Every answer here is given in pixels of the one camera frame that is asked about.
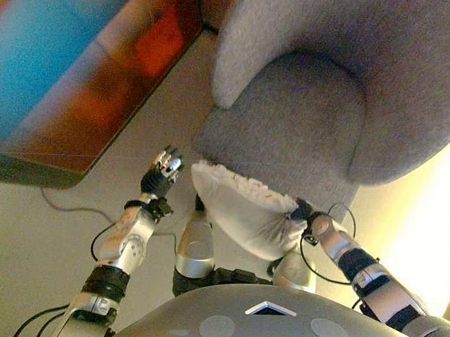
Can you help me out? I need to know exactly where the grey fabric armchair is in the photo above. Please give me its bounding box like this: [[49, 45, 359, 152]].
[[189, 0, 450, 227]]

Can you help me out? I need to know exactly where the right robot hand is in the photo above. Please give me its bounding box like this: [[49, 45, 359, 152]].
[[290, 196, 316, 222]]

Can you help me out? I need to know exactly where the silver right robot leg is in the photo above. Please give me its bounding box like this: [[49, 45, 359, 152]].
[[266, 251, 318, 292]]

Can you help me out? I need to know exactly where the thin floor cable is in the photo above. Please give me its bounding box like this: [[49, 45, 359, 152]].
[[39, 186, 182, 237]]

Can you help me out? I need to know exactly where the silver left robot leg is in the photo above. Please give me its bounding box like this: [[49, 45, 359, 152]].
[[171, 194, 219, 298]]

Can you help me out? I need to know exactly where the brown wooden cabinet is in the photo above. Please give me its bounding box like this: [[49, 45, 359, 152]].
[[0, 0, 205, 196]]

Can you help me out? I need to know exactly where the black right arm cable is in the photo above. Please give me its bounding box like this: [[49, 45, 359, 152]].
[[296, 200, 370, 312]]

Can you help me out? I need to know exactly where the silver robot leg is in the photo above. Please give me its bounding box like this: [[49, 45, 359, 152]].
[[266, 251, 318, 292], [171, 194, 219, 298]]

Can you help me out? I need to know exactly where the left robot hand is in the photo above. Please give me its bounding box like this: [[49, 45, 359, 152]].
[[140, 143, 186, 202]]

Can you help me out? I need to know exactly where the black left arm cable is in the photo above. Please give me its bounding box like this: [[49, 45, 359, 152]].
[[13, 218, 119, 337]]

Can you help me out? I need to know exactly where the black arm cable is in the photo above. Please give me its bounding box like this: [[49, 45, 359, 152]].
[[296, 200, 370, 312], [13, 218, 119, 337]]

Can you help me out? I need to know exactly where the white fringed cushion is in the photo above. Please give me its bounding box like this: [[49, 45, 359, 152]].
[[187, 161, 311, 263]]

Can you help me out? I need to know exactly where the grey robot torso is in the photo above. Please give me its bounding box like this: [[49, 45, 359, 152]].
[[107, 277, 445, 337]]

